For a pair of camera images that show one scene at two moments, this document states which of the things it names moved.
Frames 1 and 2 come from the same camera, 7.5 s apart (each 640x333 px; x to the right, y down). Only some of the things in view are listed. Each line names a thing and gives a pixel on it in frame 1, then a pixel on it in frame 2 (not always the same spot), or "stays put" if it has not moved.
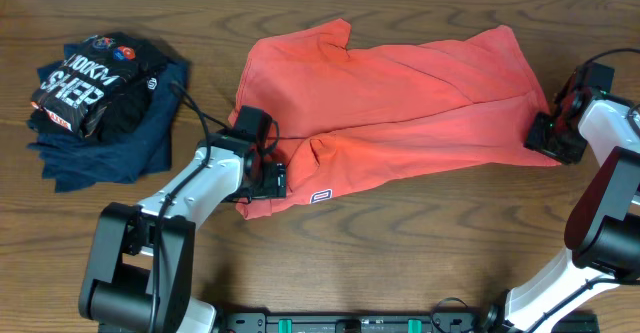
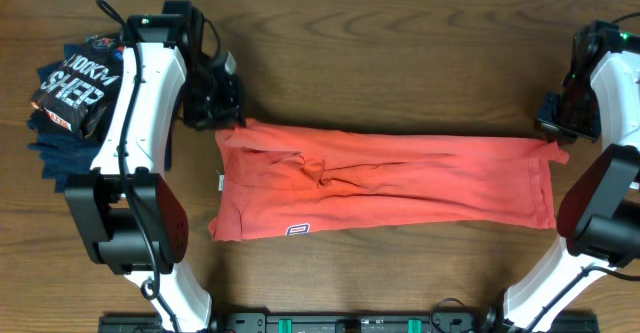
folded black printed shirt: x=102 y=88 stays put
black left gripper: x=276 y=184 → x=233 y=116
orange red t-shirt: x=340 y=116 → x=282 y=176
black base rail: x=440 y=320 stays put
